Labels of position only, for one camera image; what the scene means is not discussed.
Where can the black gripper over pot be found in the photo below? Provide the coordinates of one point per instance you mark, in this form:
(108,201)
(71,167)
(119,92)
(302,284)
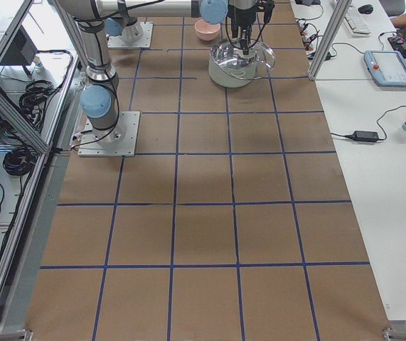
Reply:
(242,15)

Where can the glass pot lid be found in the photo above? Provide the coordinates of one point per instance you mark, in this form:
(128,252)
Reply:
(228,57)

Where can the pink bowl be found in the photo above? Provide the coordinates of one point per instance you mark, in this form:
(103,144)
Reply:
(206,31)

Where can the white keyboard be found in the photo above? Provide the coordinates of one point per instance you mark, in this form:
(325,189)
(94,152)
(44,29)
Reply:
(355,24)

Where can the black computer mouse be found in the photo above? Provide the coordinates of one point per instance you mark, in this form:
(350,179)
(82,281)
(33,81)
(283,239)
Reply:
(365,9)

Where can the blue teach pendant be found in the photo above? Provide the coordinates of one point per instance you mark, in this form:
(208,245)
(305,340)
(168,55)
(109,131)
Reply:
(388,68)

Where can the black power adapter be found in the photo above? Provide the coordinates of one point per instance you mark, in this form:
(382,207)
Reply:
(364,136)

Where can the brown paper table mat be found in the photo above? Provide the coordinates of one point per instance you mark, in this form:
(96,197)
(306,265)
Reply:
(231,222)

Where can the aluminium frame post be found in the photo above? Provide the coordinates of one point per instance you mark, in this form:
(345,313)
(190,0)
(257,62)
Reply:
(330,32)

